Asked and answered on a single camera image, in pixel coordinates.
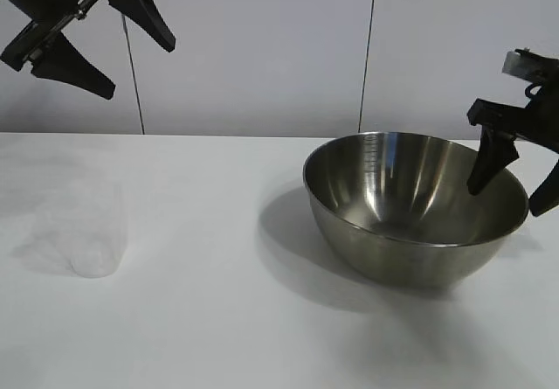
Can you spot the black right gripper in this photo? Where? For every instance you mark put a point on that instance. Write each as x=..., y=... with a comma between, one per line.
x=543, y=113

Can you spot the stainless steel mixing bowl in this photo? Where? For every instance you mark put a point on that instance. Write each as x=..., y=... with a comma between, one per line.
x=393, y=253

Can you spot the clear plastic measuring cup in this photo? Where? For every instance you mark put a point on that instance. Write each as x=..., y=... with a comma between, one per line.
x=96, y=262

